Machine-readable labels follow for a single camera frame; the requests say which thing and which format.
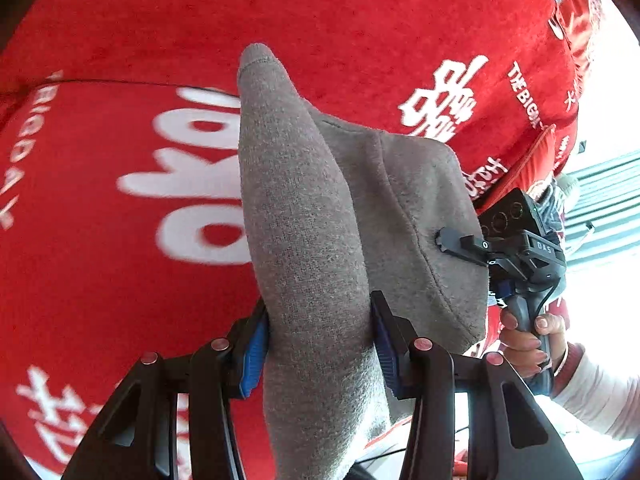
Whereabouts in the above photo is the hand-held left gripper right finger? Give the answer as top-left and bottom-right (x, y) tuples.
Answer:
(369, 290), (583, 480)

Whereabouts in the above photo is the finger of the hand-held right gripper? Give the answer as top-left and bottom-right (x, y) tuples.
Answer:
(434, 226), (494, 267)

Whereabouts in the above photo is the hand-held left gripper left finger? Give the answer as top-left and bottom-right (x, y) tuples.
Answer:
(60, 299), (271, 480)

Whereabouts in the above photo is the grey knit garment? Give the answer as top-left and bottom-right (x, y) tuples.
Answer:
(237, 42), (489, 471)

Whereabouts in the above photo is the person's right forearm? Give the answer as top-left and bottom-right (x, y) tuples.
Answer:
(550, 342), (640, 442)

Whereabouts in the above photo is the person's right hand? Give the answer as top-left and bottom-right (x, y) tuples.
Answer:
(499, 310), (569, 380)

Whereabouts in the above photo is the pale green slatted panel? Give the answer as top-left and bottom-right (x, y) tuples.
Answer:
(564, 150), (640, 273)

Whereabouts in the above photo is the red printed blanket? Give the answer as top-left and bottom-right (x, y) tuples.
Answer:
(0, 0), (621, 480)

